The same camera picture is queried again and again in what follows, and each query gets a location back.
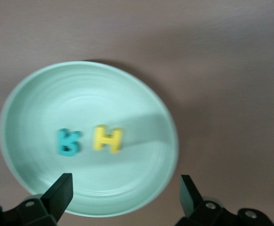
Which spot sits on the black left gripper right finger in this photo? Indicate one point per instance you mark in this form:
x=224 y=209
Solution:
x=200 y=216

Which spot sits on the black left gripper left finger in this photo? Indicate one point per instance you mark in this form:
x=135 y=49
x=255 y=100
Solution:
x=57 y=202

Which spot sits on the teal foam letter R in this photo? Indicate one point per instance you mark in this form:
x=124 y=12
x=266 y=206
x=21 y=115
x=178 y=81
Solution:
x=61 y=146

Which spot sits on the yellow foam letter H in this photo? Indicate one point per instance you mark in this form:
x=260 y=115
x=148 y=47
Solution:
x=107 y=140

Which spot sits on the light green plate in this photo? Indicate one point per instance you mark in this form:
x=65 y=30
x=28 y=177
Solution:
x=80 y=94

